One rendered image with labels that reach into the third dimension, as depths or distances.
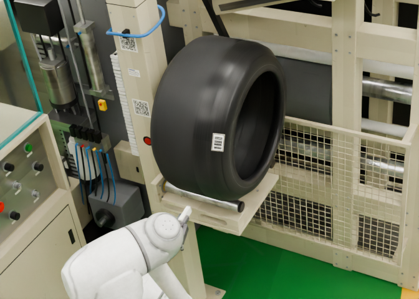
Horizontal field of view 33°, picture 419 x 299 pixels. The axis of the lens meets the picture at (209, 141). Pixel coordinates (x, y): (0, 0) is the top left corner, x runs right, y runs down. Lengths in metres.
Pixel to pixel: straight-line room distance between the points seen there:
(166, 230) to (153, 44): 1.02
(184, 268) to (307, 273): 0.71
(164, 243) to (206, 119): 0.71
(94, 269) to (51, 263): 1.27
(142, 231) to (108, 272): 0.13
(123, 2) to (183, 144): 0.53
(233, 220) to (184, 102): 0.55
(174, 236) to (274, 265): 1.98
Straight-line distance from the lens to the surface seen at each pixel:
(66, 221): 2.99
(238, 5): 2.76
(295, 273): 3.66
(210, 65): 2.43
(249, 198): 2.88
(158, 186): 2.80
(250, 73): 2.45
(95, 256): 1.74
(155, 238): 1.75
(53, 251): 2.98
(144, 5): 2.53
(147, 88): 2.65
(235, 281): 3.65
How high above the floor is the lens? 2.73
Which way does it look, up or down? 37 degrees down
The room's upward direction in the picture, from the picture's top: 8 degrees counter-clockwise
